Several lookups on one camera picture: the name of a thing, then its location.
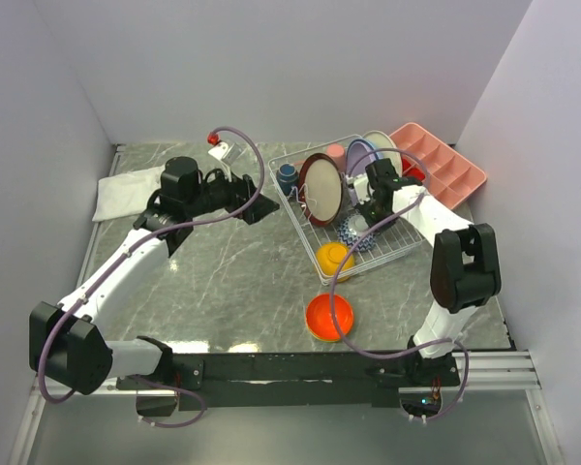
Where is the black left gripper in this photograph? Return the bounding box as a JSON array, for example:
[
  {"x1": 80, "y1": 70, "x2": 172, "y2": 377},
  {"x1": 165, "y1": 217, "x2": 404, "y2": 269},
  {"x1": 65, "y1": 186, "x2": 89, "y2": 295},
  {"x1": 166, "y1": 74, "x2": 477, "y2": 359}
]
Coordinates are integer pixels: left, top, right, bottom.
[{"x1": 185, "y1": 161, "x2": 279, "y2": 225}]

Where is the white wire dish rack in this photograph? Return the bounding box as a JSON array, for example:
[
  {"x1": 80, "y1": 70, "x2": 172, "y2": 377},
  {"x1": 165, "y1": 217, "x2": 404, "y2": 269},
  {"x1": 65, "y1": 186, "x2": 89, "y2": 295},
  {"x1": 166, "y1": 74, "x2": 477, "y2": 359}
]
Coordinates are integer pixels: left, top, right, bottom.
[{"x1": 268, "y1": 135, "x2": 424, "y2": 285}]

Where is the red white patterned bowl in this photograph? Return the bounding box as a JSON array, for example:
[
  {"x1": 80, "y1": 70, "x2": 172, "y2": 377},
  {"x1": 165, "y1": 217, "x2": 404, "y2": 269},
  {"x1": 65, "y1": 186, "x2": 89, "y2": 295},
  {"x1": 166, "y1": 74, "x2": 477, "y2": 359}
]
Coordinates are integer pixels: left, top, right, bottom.
[{"x1": 336, "y1": 213, "x2": 377, "y2": 253}]

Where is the dark blue ceramic mug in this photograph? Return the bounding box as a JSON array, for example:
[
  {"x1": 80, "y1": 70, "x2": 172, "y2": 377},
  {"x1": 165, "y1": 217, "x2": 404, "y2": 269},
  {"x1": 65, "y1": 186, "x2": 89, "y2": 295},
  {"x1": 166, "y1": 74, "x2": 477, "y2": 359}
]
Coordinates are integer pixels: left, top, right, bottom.
[{"x1": 276, "y1": 164, "x2": 299, "y2": 197}]

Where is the dark red rimmed plate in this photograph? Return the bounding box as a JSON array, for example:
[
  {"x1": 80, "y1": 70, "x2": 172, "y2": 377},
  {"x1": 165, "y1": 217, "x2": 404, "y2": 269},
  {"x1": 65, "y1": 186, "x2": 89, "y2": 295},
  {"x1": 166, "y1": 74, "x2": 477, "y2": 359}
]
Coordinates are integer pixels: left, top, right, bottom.
[{"x1": 298, "y1": 153, "x2": 343, "y2": 227}]

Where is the lavender plate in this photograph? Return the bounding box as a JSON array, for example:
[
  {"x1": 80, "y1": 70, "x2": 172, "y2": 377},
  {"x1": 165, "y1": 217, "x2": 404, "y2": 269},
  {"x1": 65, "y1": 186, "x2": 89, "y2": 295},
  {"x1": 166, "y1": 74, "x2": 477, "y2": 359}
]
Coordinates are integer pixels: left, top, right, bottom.
[{"x1": 346, "y1": 138, "x2": 382, "y2": 177}]

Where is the cream and blue plate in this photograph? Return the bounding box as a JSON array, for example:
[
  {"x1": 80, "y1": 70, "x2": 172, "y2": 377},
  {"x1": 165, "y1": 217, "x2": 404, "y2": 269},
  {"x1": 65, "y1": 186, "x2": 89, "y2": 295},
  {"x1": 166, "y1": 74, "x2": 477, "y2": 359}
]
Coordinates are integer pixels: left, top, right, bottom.
[{"x1": 363, "y1": 130, "x2": 401, "y2": 162}]

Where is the pink plastic cup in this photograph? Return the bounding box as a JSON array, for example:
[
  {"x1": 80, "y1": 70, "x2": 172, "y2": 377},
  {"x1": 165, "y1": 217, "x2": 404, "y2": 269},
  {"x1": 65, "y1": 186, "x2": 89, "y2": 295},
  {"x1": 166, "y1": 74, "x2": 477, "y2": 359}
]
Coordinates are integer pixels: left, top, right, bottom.
[{"x1": 325, "y1": 143, "x2": 346, "y2": 172}]

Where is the orange-yellow bowl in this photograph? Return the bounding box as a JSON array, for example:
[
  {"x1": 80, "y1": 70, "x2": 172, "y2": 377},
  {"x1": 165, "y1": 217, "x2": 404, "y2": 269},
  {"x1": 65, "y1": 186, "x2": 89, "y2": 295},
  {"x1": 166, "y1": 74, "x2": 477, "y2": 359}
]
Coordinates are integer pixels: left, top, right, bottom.
[{"x1": 315, "y1": 242, "x2": 349, "y2": 285}]

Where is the red-orange bowl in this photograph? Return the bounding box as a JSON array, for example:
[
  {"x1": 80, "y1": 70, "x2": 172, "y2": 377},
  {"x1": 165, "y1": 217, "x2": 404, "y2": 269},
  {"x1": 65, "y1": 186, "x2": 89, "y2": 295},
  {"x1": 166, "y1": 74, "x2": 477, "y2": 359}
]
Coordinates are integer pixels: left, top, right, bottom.
[{"x1": 304, "y1": 294, "x2": 354, "y2": 343}]

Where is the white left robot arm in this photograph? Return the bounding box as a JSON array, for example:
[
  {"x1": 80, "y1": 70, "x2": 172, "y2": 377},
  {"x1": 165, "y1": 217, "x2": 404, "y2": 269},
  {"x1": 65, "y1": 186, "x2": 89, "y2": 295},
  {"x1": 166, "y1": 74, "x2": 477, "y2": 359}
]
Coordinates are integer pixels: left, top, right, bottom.
[{"x1": 29, "y1": 157, "x2": 280, "y2": 394}]

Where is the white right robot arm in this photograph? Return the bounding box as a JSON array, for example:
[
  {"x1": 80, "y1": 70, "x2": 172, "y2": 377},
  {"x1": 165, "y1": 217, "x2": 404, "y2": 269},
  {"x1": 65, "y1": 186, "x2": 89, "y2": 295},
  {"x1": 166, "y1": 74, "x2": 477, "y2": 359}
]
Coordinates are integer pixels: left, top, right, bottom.
[{"x1": 347, "y1": 158, "x2": 502, "y2": 386}]

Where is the pink compartment organizer tray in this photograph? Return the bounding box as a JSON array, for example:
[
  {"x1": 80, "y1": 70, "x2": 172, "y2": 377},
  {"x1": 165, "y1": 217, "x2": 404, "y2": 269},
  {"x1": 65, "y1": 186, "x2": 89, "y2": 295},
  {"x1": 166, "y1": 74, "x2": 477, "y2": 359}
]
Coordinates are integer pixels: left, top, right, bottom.
[{"x1": 389, "y1": 122, "x2": 487, "y2": 210}]

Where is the white folded cloth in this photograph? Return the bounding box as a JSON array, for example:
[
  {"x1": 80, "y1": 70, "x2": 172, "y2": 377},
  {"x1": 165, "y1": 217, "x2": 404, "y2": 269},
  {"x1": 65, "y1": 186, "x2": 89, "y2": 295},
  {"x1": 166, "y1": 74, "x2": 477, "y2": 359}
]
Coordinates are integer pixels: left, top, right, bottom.
[{"x1": 92, "y1": 166, "x2": 164, "y2": 223}]

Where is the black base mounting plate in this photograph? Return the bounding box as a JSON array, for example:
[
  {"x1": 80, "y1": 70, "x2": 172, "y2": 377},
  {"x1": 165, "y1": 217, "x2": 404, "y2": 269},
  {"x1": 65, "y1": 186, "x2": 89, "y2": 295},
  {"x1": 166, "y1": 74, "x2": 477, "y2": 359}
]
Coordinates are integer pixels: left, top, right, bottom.
[{"x1": 114, "y1": 351, "x2": 461, "y2": 418}]

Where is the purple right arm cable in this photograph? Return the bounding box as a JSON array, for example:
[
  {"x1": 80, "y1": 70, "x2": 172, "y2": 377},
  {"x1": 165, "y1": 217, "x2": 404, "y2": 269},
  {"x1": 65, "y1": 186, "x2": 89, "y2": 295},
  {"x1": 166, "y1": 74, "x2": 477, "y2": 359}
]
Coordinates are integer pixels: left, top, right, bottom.
[{"x1": 328, "y1": 147, "x2": 470, "y2": 421}]

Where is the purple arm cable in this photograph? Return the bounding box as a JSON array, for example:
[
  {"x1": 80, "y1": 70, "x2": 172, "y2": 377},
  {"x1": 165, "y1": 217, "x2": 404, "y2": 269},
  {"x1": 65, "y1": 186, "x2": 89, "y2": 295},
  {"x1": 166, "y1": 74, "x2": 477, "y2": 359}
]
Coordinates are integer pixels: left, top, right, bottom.
[
  {"x1": 37, "y1": 126, "x2": 265, "y2": 428},
  {"x1": 328, "y1": 147, "x2": 470, "y2": 421}
]

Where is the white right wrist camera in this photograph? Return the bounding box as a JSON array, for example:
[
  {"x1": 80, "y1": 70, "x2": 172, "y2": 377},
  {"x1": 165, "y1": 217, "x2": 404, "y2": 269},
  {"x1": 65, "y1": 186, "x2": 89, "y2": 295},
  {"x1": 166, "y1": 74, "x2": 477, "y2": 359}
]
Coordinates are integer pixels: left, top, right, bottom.
[{"x1": 346, "y1": 173, "x2": 371, "y2": 205}]

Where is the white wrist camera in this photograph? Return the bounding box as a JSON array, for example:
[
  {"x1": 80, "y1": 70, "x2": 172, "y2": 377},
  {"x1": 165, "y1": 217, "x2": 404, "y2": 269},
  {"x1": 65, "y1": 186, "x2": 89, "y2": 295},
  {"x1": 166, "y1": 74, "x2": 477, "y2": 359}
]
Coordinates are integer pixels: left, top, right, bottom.
[
  {"x1": 346, "y1": 173, "x2": 371, "y2": 205},
  {"x1": 208, "y1": 141, "x2": 242, "y2": 168}
]

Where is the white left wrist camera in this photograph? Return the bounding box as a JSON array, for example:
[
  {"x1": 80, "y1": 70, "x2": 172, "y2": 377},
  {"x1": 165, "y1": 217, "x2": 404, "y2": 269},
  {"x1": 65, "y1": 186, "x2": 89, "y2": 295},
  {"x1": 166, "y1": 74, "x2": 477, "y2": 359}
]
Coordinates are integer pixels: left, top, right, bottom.
[{"x1": 208, "y1": 141, "x2": 242, "y2": 168}]

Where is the aluminium rail frame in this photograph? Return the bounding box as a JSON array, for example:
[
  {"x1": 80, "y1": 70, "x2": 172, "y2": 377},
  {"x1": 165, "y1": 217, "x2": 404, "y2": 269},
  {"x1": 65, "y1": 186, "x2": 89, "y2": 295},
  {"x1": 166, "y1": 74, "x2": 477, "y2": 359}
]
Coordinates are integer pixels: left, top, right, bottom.
[{"x1": 7, "y1": 142, "x2": 563, "y2": 465}]

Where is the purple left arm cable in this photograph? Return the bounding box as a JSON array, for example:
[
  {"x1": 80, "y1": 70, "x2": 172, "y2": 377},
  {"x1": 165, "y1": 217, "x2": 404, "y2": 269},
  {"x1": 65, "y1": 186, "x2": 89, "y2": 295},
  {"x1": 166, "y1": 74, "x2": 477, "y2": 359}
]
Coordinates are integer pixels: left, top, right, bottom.
[{"x1": 37, "y1": 126, "x2": 265, "y2": 428}]

